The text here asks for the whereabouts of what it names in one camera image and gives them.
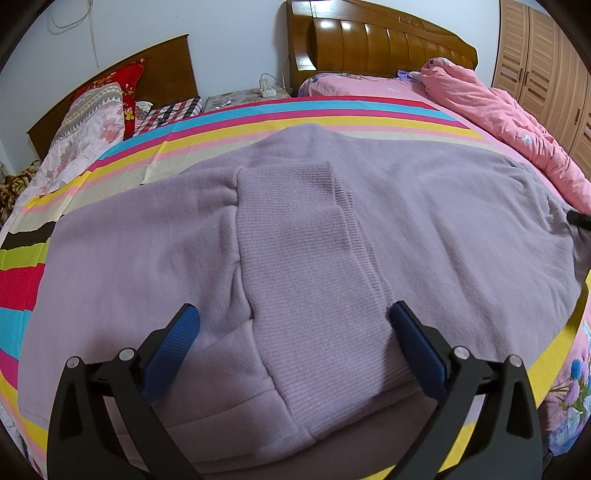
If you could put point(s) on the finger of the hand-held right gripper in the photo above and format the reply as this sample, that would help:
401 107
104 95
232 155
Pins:
581 219

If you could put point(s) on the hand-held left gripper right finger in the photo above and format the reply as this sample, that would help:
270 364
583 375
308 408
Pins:
415 346

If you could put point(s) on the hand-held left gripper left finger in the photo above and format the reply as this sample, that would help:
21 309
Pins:
173 350

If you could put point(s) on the lilac knit sweater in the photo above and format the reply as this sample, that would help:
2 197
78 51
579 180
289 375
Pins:
300 230

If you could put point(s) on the pink quilt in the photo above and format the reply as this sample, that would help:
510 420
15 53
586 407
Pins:
485 106

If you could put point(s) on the light wooden wardrobe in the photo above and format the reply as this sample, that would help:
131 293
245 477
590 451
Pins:
531 60

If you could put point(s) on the colourful striped blanket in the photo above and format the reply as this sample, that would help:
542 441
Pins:
92 161

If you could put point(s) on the small purple cloth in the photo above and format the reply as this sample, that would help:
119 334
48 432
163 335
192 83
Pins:
408 74

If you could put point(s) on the brown flowered blanket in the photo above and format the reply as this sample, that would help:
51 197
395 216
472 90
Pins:
16 189

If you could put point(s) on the folded floral quilt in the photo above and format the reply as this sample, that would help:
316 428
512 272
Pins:
83 129

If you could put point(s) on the plaid cloth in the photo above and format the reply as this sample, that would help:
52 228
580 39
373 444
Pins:
175 110

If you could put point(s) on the small dotted pillow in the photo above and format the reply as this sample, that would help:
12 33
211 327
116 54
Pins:
142 110

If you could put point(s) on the nightstand with floral cover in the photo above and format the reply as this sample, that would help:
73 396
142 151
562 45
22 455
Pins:
240 99

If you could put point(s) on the red floral pillow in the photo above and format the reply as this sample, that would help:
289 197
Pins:
129 78

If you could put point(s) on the glossy wooden headboard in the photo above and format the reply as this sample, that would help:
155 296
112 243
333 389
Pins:
369 41

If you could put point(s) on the white power strip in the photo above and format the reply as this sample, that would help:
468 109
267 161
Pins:
267 87

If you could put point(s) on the plain dark wooden headboard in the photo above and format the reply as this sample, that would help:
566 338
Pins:
171 69

